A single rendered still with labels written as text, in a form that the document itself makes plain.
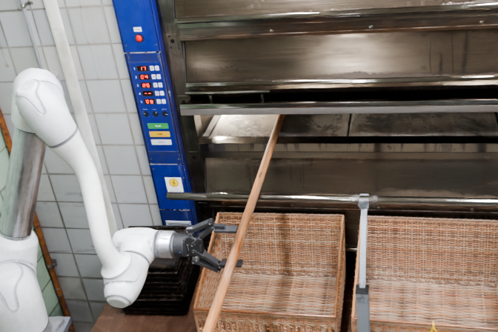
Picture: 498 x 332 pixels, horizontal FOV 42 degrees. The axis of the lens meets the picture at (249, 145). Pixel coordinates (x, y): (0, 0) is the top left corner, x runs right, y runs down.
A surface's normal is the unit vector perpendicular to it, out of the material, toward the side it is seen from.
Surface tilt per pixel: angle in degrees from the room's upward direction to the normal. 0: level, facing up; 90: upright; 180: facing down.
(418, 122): 0
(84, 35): 90
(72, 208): 90
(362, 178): 70
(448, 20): 90
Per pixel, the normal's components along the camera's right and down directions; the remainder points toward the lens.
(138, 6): -0.21, 0.50
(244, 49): -0.24, 0.17
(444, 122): -0.12, -0.87
